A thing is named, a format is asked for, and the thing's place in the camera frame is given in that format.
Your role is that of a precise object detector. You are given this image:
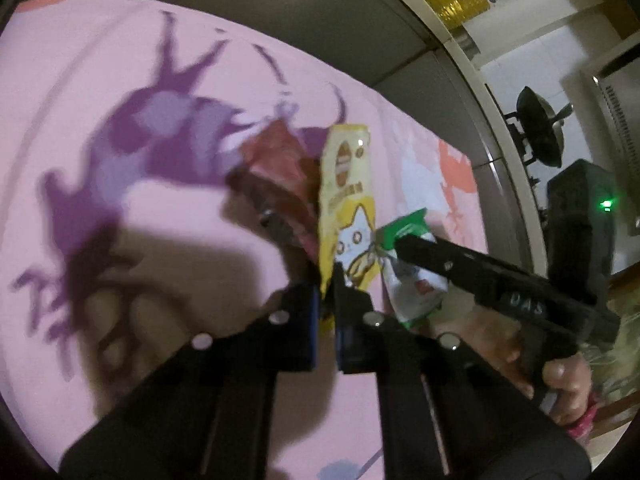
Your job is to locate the large yellow oil bottle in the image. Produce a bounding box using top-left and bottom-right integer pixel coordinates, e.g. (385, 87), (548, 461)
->
(424, 0), (502, 29)

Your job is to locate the black wok with lid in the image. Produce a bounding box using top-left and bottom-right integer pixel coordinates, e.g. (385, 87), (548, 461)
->
(514, 85), (574, 167)

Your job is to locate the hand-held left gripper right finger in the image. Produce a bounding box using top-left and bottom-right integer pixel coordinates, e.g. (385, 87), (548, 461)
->
(332, 262), (594, 480)

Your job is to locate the pink wrist band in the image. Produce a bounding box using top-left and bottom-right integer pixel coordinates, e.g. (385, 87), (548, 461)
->
(567, 394), (601, 444)

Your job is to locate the red-brown snack wrapper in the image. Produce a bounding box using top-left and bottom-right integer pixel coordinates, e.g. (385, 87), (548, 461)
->
(227, 119), (324, 262)

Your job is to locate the yellow snack wrapper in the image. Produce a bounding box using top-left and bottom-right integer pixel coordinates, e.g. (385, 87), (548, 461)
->
(317, 123), (384, 322)

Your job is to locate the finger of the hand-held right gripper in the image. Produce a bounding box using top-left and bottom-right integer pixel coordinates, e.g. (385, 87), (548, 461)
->
(391, 233), (502, 307)

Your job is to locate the metal range hood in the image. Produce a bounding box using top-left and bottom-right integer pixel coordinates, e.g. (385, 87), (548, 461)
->
(581, 54), (640, 197)

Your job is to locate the green and white wrapper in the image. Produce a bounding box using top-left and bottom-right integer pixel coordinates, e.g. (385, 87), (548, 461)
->
(374, 208), (451, 331)

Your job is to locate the person's right hand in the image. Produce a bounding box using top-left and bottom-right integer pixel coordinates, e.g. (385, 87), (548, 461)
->
(449, 309), (595, 429)

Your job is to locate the pink printed tablecloth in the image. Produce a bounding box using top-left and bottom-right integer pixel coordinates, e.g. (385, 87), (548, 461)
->
(0, 0), (493, 480)

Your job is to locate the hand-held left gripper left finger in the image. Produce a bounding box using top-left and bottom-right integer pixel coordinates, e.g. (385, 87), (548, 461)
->
(59, 280), (324, 480)

